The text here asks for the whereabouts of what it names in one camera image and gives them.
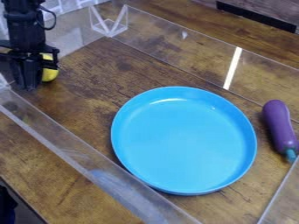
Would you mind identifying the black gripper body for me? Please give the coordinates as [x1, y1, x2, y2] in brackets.
[0, 10, 60, 63]

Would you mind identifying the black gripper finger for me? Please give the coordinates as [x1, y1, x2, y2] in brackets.
[9, 59, 24, 85]
[22, 57, 58, 90]

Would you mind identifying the yellow lemon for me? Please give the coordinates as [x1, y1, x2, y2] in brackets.
[41, 54, 58, 82]

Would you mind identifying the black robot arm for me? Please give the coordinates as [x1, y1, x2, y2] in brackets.
[0, 0, 60, 91]

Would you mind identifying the blue round tray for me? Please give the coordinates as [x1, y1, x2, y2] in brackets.
[110, 87, 257, 195]

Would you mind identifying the purple toy eggplant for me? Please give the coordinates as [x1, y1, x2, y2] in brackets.
[261, 100, 299, 163]

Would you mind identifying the clear acrylic corner bracket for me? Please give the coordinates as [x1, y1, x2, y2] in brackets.
[88, 3, 128, 38]

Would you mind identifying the clear acrylic enclosure wall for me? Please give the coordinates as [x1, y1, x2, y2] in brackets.
[0, 0, 299, 224]

